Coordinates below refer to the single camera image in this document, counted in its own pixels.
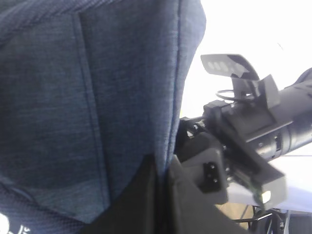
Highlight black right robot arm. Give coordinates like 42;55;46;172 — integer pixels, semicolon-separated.
175;70;312;210

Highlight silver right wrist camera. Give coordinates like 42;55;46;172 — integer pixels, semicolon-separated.
200;53;280;110

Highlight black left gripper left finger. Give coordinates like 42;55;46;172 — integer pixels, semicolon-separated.
81;154;162;234

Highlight dark blue lunch bag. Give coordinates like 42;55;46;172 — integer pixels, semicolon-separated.
0;0;206;234

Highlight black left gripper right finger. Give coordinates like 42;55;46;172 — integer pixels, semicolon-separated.
168;156;247;234

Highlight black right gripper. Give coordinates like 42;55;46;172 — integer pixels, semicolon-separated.
176;101;288;210

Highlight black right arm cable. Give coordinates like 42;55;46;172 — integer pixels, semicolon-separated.
214;89;254;101

